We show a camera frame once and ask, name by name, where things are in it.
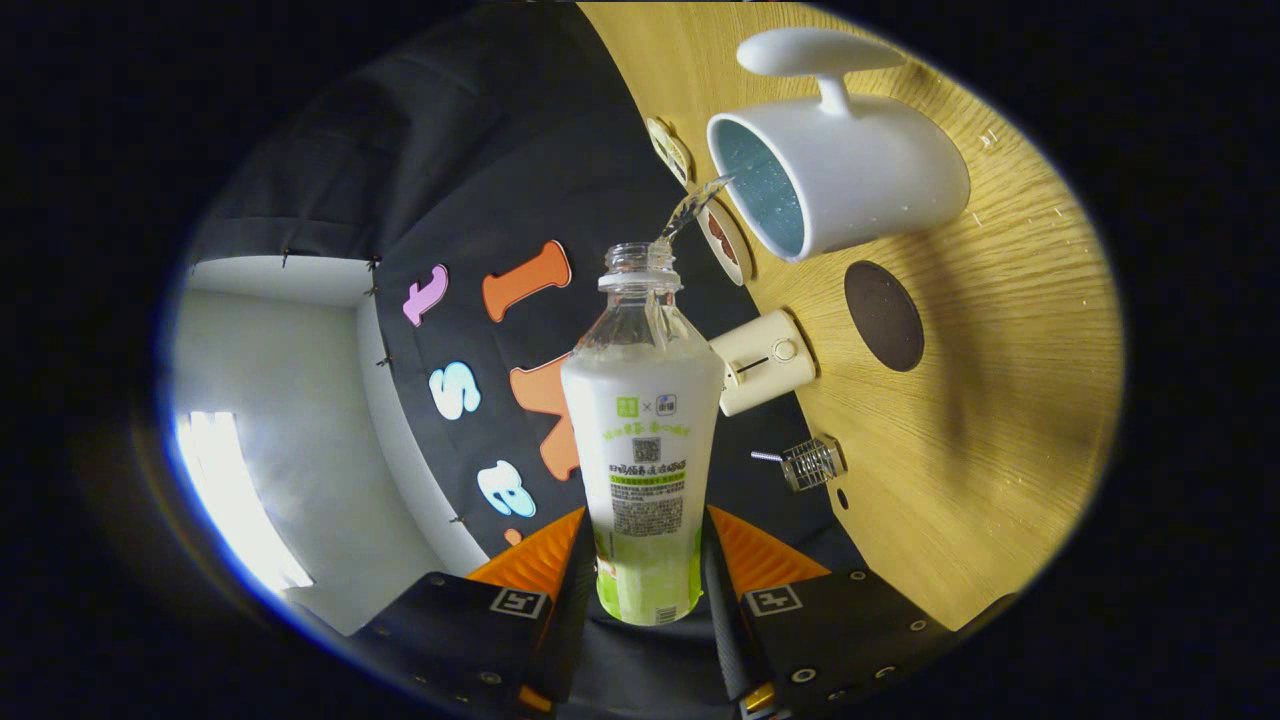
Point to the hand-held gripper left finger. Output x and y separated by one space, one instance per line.
578 600

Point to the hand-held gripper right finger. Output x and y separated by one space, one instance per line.
720 610

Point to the white green label juice bottle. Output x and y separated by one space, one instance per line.
640 450

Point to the round dark brown coaster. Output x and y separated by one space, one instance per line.
884 316

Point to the clear juice stream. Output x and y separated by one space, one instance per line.
690 207

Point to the white cup with blue inside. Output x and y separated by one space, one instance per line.
880 170

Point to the cream white toaster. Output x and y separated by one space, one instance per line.
765 362

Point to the round white plate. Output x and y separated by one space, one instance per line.
742 262

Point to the wooden table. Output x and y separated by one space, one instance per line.
1000 400

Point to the brown meat pieces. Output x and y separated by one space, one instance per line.
722 240

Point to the white divided condiment dish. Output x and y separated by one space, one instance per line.
672 152

